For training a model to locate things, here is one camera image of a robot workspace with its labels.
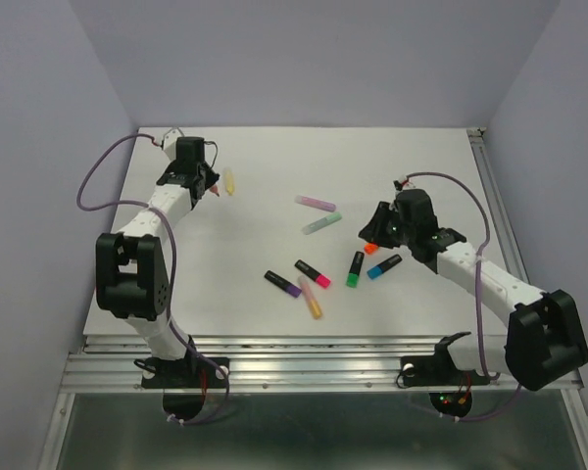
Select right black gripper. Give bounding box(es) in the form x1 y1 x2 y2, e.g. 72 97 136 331
355 201 414 249

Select yellow pastel highlighter body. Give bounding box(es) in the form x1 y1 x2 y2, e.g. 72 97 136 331
223 167 235 196

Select gold pastel highlighter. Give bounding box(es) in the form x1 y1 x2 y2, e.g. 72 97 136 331
298 275 322 319

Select purple black highlighter body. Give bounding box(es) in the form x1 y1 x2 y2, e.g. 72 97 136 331
264 270 302 298

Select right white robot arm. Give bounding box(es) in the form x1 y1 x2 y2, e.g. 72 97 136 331
359 189 588 392

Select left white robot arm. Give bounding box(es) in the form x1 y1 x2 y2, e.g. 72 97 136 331
95 129 220 386

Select orange black highlighter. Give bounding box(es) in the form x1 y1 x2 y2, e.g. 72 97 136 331
364 243 379 255

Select blue black highlighter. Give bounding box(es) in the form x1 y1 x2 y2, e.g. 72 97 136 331
367 255 403 280

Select green black highlighter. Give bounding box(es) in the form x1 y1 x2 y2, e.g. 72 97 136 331
346 251 365 288

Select pink pastel highlighter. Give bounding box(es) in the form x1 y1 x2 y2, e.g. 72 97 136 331
294 195 336 212

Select pink black highlighter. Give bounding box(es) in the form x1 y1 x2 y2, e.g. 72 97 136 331
294 259 331 289

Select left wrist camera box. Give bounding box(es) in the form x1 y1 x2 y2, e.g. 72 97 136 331
161 127 184 155

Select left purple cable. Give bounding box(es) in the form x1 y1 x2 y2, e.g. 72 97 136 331
75 133 231 426

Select aluminium right side rail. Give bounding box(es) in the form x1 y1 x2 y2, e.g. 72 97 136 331
466 127 528 281

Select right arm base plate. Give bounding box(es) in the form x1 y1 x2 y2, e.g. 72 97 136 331
395 355 489 389

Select aluminium front rail frame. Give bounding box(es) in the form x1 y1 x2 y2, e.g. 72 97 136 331
39 335 588 469

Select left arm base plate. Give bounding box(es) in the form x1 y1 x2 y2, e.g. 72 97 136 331
133 354 229 390

